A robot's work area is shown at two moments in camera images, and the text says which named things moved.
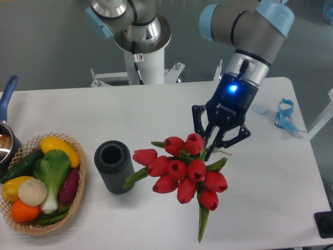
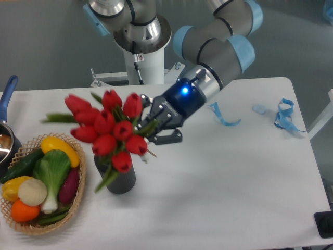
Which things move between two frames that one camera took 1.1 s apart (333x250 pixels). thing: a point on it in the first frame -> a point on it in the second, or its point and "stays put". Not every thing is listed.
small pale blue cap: (259, 108) stays put
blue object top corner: (329, 13) stays put
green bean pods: (53, 218) stays put
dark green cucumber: (24, 167) stays put
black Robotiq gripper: (232, 99) -> (180, 99)
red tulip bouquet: (183, 166) -> (112, 127)
